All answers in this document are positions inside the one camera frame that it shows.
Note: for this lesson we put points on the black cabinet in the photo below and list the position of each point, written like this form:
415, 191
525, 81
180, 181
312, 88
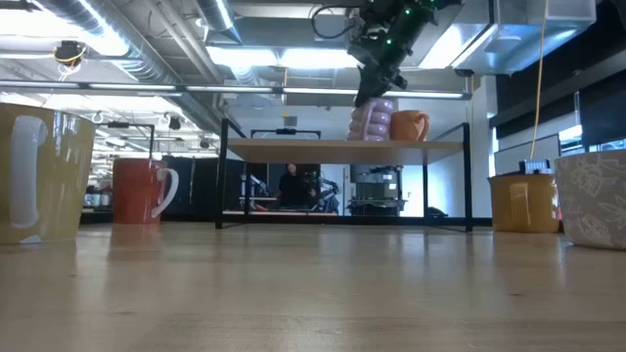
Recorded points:
191, 188

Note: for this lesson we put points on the mustard orange mug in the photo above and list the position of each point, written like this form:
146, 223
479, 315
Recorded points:
538, 205

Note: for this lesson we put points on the grey equipment cart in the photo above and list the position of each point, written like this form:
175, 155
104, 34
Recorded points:
376, 188

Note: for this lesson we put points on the white overhead light box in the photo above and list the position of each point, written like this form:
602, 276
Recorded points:
513, 58

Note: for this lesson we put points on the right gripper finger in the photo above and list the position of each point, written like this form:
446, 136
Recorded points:
371, 90

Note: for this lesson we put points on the black aluminium table frame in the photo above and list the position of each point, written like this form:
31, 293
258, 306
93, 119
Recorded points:
479, 221

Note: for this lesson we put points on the pink ribbed ceramic mug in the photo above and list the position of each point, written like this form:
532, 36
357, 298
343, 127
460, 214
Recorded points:
371, 122

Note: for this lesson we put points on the small white mug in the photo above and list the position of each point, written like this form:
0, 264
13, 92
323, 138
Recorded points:
104, 199
93, 199

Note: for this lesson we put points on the white floral pattern mug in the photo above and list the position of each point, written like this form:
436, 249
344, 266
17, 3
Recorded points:
592, 195

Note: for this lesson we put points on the orange ceramic mug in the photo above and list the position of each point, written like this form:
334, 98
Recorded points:
406, 127

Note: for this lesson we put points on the black metal rig frame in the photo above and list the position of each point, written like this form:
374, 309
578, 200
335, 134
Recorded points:
119, 125

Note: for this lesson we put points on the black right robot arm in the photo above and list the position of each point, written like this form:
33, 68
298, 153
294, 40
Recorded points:
440, 6

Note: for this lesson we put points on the small black robot arm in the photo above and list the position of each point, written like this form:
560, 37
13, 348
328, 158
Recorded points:
327, 188
254, 188

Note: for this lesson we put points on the silver round ventilation duct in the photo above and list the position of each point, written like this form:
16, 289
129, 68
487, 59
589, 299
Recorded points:
217, 17

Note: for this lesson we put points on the wooden shelf with black frame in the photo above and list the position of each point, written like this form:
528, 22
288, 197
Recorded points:
342, 150

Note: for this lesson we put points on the person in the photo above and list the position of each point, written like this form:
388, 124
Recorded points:
293, 188

